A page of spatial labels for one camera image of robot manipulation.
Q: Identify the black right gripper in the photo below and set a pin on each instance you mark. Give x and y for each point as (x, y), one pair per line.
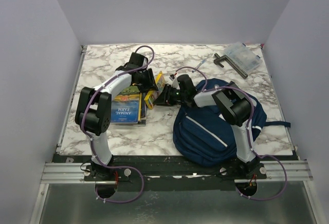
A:
(165, 98)

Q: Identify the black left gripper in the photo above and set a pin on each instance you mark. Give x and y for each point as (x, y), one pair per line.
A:
(150, 84)

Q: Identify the yellow crayon box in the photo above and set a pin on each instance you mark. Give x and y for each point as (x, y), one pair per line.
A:
(152, 95)

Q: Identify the navy blue student backpack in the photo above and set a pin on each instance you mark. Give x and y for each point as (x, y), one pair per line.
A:
(203, 136)

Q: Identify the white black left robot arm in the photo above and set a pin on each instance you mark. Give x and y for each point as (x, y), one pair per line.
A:
(93, 114)

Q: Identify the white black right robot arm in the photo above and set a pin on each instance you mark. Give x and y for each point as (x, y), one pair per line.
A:
(237, 108)

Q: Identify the Animal Farm book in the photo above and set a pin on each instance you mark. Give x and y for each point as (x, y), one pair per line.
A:
(126, 108)

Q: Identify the blue pen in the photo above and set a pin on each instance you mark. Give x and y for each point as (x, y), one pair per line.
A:
(199, 65)

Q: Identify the clear plastic organizer box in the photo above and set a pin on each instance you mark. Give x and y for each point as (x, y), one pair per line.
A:
(245, 59)

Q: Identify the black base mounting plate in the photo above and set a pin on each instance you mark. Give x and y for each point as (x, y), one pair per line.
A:
(163, 173)

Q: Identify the aluminium extrusion rail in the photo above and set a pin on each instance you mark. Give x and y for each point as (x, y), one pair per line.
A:
(63, 173)

